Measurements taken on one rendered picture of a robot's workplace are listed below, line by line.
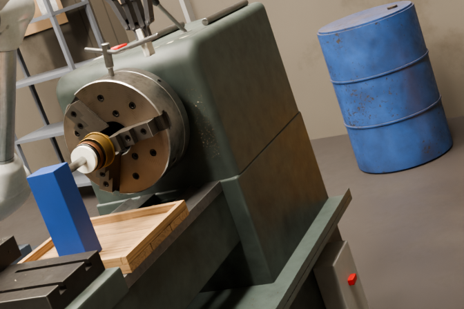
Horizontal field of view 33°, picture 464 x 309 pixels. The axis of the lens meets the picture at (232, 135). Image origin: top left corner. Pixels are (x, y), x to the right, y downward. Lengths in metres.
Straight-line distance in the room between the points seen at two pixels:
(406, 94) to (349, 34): 0.45
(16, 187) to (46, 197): 0.76
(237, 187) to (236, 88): 0.29
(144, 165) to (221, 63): 0.37
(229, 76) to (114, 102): 0.37
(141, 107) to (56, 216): 0.36
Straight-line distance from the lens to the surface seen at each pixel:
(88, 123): 2.02
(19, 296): 1.52
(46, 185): 1.80
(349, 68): 4.34
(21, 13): 2.35
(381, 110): 4.35
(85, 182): 6.14
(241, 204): 2.15
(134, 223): 1.97
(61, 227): 1.83
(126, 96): 2.00
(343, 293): 2.51
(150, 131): 1.95
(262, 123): 2.33
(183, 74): 2.09
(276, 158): 2.38
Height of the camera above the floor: 1.43
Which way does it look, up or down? 13 degrees down
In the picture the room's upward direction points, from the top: 19 degrees counter-clockwise
